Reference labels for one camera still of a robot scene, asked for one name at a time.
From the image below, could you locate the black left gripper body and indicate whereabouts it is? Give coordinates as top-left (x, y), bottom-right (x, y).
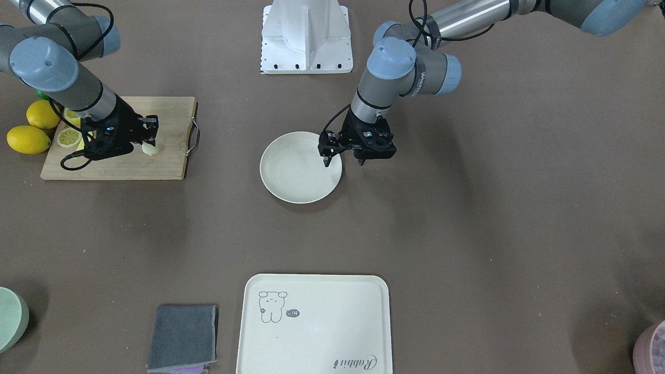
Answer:
top-left (318, 110), bottom-right (397, 159)

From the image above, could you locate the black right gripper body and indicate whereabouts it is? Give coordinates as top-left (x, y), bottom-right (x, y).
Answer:
top-left (81, 96), bottom-right (159, 159)

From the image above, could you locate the pale steamed bun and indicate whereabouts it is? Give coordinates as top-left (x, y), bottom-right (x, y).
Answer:
top-left (141, 142), bottom-right (158, 156)

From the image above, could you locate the cream round plate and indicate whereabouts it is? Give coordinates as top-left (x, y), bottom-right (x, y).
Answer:
top-left (260, 131), bottom-right (343, 204)

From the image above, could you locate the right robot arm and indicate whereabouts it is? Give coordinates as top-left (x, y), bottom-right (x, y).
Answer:
top-left (2, 1), bottom-right (158, 161)

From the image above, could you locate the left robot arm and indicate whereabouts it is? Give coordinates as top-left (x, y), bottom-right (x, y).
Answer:
top-left (318, 1), bottom-right (647, 167)

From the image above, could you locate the cream rectangular tray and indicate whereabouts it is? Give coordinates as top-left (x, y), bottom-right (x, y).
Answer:
top-left (236, 274), bottom-right (393, 373)

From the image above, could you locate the wooden cutting board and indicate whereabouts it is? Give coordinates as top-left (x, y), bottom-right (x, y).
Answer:
top-left (41, 96), bottom-right (197, 180)

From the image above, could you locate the lemon slice lower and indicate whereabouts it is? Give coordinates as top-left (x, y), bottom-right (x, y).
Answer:
top-left (55, 126), bottom-right (83, 149)

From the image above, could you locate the lemon slice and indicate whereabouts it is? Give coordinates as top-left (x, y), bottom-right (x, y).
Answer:
top-left (62, 108), bottom-right (81, 128)
top-left (55, 126), bottom-right (83, 149)

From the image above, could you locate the lemon slice upper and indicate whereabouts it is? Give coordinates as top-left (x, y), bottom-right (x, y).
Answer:
top-left (62, 108), bottom-right (81, 128)

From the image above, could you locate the whole yellow lemon upper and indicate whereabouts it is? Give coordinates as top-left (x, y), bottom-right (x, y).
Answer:
top-left (26, 99), bottom-right (60, 129)

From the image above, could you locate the whole yellow lemon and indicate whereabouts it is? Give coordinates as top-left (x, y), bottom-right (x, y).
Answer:
top-left (6, 125), bottom-right (51, 155)
top-left (26, 99), bottom-right (60, 129)

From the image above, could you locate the green lime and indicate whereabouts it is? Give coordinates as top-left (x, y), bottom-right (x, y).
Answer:
top-left (35, 90), bottom-right (50, 100)

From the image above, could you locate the whole yellow lemon lower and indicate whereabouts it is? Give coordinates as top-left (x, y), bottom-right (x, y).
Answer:
top-left (6, 125), bottom-right (51, 155)

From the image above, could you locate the grey folded cloth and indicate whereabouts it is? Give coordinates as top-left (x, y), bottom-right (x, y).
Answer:
top-left (147, 304), bottom-right (218, 373)

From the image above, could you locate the mint green bowl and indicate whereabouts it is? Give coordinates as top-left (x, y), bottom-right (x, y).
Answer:
top-left (1, 287), bottom-right (29, 353)

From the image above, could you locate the pink bowl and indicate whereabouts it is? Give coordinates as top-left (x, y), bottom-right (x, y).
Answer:
top-left (633, 321), bottom-right (664, 373)

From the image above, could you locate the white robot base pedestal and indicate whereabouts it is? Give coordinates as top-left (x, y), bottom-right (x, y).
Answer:
top-left (260, 1), bottom-right (354, 74)

